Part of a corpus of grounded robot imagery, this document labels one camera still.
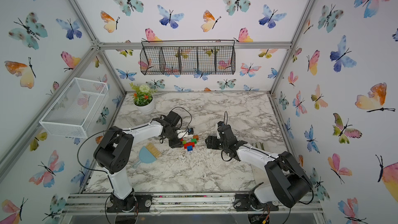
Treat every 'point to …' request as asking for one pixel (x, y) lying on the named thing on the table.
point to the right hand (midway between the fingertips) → (211, 139)
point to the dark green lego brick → (194, 140)
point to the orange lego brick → (196, 137)
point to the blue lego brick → (189, 148)
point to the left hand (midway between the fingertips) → (182, 138)
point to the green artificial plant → (143, 95)
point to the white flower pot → (146, 109)
